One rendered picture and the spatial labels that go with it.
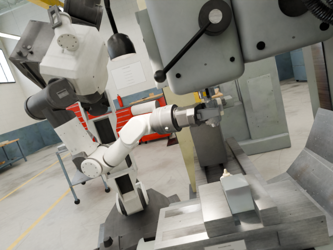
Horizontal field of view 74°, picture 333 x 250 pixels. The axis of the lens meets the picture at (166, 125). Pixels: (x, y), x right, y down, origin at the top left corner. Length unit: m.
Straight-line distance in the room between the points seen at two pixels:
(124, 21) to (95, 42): 9.25
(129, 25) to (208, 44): 9.61
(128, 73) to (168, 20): 9.44
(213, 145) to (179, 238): 0.50
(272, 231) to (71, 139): 0.67
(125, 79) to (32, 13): 4.75
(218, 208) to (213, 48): 0.36
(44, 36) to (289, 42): 0.84
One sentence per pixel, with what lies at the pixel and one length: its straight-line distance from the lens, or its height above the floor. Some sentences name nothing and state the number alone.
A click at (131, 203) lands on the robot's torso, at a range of 1.45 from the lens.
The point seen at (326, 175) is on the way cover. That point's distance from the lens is 0.81.
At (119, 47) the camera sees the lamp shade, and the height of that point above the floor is 1.47.
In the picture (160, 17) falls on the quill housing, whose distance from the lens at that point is 0.56.
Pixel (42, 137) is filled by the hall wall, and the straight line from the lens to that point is 12.20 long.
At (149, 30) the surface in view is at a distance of 0.64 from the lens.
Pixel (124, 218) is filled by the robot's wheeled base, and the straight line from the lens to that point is 1.62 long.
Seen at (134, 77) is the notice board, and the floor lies 1.87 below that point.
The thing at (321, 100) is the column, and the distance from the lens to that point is 0.91.
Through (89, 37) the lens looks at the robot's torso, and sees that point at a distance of 0.97.
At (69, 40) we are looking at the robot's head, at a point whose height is 1.58.
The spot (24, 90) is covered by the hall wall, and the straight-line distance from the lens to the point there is 12.22.
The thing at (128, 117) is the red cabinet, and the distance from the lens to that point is 5.52.
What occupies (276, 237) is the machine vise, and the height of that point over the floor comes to 1.00.
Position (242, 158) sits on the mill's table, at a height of 0.96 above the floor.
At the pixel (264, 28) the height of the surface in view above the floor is 1.40.
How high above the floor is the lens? 1.36
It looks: 11 degrees down
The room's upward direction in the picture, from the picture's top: 17 degrees counter-clockwise
